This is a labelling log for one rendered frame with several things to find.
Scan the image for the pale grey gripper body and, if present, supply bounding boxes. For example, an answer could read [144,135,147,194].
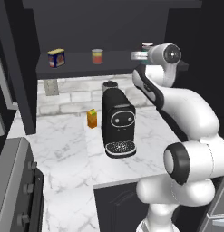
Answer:
[131,50,150,62]

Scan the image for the dark tall cabinet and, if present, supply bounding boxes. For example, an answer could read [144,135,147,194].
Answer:
[164,0,224,139]

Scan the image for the dark base cabinet door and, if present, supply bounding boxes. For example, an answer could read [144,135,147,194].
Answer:
[93,180,151,232]

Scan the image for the white and dark green can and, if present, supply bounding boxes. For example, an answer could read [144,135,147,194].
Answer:
[141,42,155,65]

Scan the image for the red and green can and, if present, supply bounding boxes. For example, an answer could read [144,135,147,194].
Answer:
[91,48,104,65]

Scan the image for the black coffee machine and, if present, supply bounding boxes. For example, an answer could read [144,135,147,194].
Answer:
[101,80,138,160]

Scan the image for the orange juice carton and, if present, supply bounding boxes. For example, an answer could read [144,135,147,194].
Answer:
[86,108,99,130]

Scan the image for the blue and yellow can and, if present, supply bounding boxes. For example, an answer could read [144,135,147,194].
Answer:
[46,48,66,69]

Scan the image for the grey metal appliance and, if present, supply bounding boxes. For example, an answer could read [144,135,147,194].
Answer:
[0,26,18,140]

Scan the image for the grey stove knob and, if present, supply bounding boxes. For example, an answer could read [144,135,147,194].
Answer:
[16,213,30,227]
[23,183,34,195]
[27,159,38,170]

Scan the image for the grey drawer front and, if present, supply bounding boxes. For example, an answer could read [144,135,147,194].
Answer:
[197,176,224,232]

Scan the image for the grey and black stove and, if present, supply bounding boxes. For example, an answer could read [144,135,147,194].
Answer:
[0,137,45,232]

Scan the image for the dark open wall cabinet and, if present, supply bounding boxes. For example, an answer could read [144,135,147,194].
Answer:
[22,0,205,81]

